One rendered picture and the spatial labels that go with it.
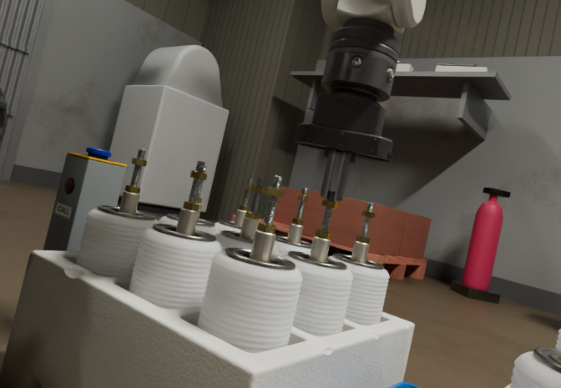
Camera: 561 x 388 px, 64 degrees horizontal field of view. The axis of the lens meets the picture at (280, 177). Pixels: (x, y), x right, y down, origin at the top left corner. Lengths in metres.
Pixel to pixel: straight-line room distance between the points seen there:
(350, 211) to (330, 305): 2.01
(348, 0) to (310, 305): 0.37
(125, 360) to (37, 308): 0.18
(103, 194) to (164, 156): 2.55
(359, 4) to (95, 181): 0.48
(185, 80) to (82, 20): 0.96
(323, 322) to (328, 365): 0.06
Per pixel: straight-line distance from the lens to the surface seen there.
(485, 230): 2.82
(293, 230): 0.72
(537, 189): 3.26
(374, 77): 0.55
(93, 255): 0.61
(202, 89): 3.53
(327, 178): 0.56
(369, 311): 0.65
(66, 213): 0.78
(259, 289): 0.43
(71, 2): 3.91
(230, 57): 4.21
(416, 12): 0.60
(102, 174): 0.77
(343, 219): 2.55
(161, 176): 3.33
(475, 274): 2.83
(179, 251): 0.51
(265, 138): 3.68
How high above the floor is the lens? 0.32
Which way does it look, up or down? 2 degrees up
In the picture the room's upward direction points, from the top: 13 degrees clockwise
